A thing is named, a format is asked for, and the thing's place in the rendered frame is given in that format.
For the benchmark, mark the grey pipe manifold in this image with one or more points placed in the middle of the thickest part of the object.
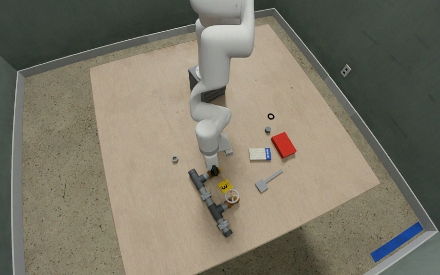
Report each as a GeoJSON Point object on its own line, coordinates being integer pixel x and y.
{"type": "Point", "coordinates": [216, 211]}

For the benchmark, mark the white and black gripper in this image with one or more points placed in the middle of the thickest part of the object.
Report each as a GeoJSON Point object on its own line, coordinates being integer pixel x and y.
{"type": "Point", "coordinates": [212, 163]}

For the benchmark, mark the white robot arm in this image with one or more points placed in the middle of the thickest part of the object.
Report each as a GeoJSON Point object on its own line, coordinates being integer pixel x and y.
{"type": "Point", "coordinates": [225, 29]}

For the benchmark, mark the red rectangular block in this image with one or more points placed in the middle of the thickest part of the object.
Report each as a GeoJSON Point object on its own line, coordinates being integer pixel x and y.
{"type": "Point", "coordinates": [283, 145]}

